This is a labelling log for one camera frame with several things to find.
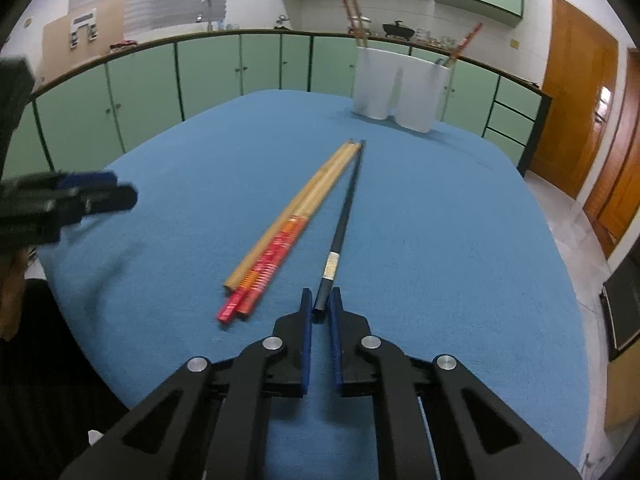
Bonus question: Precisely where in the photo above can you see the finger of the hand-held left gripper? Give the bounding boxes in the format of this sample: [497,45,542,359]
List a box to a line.
[55,170,119,193]
[54,184,139,227]

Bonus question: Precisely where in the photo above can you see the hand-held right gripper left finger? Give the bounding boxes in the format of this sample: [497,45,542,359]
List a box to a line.
[59,287,314,480]

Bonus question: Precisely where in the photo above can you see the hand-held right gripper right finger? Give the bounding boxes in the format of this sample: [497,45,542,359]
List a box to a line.
[327,287,584,480]

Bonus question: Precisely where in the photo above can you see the black chopstick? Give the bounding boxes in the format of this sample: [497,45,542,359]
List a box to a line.
[312,140,367,317]

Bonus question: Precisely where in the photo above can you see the plain tan chopstick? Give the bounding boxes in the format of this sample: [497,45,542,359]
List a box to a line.
[222,141,353,292]

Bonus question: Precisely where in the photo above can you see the white plastic utensil holder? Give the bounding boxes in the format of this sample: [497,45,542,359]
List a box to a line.
[352,46,452,134]

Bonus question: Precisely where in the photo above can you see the person's left forearm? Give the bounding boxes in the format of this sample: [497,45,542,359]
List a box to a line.
[0,249,32,344]

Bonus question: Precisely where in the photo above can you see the blue covered table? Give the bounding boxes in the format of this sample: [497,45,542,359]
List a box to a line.
[37,89,592,480]

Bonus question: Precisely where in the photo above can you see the wooden board with clamps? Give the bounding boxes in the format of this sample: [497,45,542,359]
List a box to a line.
[42,0,126,64]

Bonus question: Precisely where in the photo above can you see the green base cabinets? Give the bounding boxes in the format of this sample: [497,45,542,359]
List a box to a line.
[0,27,553,181]

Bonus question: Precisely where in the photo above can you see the person's black pants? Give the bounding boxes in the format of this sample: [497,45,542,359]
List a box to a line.
[0,277,132,480]

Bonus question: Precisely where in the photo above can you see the cardboard box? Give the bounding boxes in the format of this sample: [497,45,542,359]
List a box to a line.
[602,350,640,431]

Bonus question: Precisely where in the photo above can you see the black glass cabinet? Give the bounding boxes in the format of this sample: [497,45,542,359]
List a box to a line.
[600,255,640,361]

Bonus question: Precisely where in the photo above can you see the cluster of glass jars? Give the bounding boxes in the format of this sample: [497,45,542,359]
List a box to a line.
[415,29,457,50]

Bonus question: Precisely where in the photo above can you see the black wok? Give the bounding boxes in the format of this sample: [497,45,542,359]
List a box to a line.
[382,20,416,41]

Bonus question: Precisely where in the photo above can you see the wooden door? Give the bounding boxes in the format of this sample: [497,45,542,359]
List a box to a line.
[529,0,621,201]
[582,47,640,261]

